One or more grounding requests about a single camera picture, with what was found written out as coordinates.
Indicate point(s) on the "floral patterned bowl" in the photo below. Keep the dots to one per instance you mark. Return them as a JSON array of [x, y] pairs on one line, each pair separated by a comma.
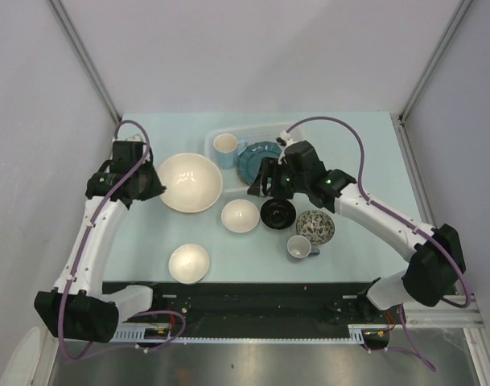
[[317, 226]]

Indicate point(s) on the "aluminium frame post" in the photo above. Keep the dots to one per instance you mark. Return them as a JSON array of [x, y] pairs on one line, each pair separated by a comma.
[[81, 52], [453, 25]]

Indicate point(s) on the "medium white bowl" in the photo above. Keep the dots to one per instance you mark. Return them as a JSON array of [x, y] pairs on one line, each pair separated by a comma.
[[240, 216]]

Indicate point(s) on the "right aluminium frame post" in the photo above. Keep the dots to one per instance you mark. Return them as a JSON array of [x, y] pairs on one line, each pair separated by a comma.
[[453, 25]]

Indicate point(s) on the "white cable duct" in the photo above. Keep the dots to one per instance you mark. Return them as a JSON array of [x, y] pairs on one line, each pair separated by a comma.
[[304, 332]]

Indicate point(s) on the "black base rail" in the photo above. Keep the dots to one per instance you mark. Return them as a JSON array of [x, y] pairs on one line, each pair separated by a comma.
[[263, 304]]

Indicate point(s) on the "white plastic bin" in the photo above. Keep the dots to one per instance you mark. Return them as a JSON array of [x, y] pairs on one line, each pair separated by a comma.
[[266, 132]]

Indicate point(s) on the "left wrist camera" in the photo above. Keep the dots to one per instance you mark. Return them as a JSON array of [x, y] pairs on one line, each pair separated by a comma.
[[139, 138]]

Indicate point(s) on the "large cream bowl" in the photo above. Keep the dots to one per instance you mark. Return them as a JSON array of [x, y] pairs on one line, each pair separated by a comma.
[[193, 182]]

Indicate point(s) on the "grey white mug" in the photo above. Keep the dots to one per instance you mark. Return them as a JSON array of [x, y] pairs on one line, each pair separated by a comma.
[[299, 248]]

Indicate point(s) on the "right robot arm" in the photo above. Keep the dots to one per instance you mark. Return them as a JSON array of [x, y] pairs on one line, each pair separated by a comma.
[[434, 255]]

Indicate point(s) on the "small white bowl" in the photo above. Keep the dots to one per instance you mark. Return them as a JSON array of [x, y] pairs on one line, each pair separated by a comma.
[[189, 264]]

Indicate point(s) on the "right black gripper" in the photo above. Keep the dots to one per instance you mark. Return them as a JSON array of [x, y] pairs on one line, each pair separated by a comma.
[[270, 167]]

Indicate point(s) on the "teal glass plate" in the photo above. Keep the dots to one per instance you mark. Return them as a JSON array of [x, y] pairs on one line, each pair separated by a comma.
[[249, 161]]

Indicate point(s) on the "left aluminium frame post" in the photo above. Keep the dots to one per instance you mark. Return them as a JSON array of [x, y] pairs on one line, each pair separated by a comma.
[[81, 52]]

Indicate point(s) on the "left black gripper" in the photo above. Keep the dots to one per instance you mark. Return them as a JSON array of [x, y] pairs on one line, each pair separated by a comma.
[[157, 187]]

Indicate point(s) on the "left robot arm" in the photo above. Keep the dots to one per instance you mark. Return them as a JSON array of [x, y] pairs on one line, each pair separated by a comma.
[[75, 307]]

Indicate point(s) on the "black glossy bowl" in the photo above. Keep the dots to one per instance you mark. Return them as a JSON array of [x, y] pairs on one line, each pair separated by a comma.
[[278, 214]]

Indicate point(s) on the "light blue mug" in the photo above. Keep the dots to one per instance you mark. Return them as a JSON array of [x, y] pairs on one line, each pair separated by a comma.
[[228, 148]]

